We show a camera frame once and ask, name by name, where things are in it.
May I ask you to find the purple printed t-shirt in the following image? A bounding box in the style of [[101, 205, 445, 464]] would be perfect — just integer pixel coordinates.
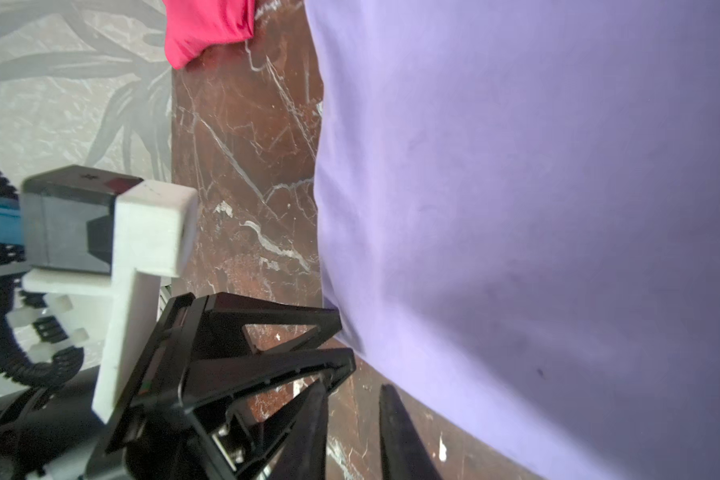
[[305, 1, 720, 479]]

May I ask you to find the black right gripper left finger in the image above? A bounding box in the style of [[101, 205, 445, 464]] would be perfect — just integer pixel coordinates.
[[269, 380, 329, 480]]

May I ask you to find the folded magenta t-shirt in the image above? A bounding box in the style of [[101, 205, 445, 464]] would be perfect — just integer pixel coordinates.
[[163, 0, 256, 70]]

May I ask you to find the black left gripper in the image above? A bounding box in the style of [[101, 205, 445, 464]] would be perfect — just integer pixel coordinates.
[[84, 293, 356, 479]]

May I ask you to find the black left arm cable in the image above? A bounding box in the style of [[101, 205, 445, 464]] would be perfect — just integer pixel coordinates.
[[0, 152, 85, 388]]

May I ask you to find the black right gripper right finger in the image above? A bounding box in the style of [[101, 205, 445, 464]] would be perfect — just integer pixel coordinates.
[[379, 384, 441, 480]]

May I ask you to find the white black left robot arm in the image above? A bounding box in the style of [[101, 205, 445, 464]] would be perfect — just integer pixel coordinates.
[[0, 293, 356, 479]]

